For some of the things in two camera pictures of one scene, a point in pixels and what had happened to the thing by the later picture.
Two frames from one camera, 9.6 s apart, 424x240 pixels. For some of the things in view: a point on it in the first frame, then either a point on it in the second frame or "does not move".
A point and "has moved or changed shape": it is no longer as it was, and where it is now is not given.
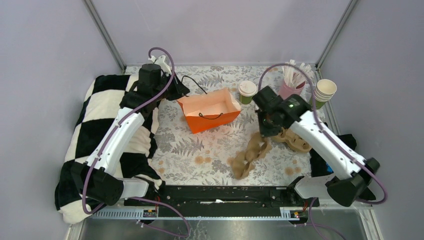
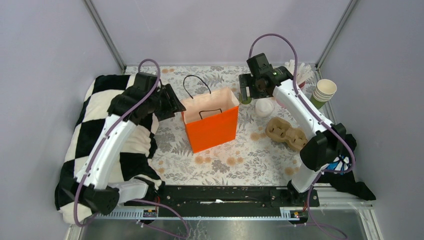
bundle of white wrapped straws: [293, 76] does not move
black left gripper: [180, 89] → [173, 104]
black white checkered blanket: [98, 115] does not move
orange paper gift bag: [211, 110] has moved or changed shape
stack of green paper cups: [324, 91] does not move
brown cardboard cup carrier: [296, 141] does not move
